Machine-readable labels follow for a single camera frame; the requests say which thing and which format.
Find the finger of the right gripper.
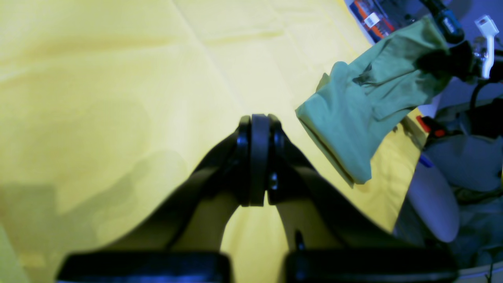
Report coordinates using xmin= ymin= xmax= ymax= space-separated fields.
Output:
xmin=417 ymin=41 xmax=475 ymax=82

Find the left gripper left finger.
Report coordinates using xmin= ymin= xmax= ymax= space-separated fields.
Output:
xmin=57 ymin=114 xmax=270 ymax=283

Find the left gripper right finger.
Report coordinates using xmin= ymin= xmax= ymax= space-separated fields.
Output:
xmin=267 ymin=115 xmax=458 ymax=283

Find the green T-shirt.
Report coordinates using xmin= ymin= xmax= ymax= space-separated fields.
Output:
xmin=296 ymin=17 xmax=452 ymax=184

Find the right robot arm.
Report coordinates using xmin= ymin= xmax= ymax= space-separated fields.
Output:
xmin=415 ymin=0 xmax=473 ymax=82

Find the orange box with barcode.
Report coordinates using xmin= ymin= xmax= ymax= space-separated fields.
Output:
xmin=349 ymin=0 xmax=397 ymax=43

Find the yellow tablecloth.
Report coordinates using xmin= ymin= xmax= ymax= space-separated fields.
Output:
xmin=1 ymin=0 xmax=425 ymax=283

